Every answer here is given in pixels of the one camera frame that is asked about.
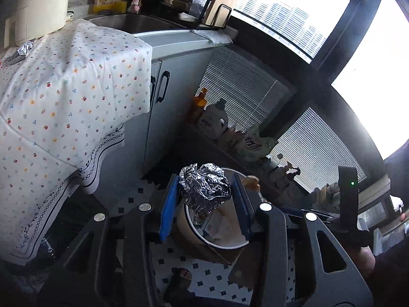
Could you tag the blue white cigarette box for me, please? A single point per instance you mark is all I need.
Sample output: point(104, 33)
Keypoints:
point(14, 59)

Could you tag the right hand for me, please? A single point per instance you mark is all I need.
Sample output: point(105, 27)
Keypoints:
point(364, 260)

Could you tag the grey cabinet door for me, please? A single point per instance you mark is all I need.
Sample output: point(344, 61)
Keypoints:
point(177, 82)

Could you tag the green white refill pouch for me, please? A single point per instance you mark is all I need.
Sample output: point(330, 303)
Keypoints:
point(252, 147)

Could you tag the cream air fryer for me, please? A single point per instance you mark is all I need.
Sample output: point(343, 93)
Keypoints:
point(34, 19)

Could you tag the crumpled silver foil sheet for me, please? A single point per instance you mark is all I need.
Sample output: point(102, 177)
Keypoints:
point(25, 48)

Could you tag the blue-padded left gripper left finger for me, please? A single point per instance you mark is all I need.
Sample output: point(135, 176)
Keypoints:
point(170, 199)

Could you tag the black dish rack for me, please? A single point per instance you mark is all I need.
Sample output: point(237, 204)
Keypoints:
point(200, 14)

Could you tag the white paper trash bucket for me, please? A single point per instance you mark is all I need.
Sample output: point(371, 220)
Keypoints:
point(219, 230)

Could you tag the orange spray bottle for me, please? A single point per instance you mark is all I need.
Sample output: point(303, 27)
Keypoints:
point(197, 106)

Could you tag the aluminium foil ball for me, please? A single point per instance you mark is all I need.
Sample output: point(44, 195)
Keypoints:
point(204, 188)

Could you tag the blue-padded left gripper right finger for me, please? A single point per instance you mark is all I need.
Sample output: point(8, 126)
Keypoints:
point(243, 206)

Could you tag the steel kitchen sink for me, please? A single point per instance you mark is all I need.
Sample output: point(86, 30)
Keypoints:
point(134, 23)

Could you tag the white laundry detergent bottle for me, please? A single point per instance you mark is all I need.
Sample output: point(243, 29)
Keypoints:
point(214, 120)

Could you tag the floral white tablecloth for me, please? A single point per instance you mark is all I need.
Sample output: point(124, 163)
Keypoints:
point(63, 108)

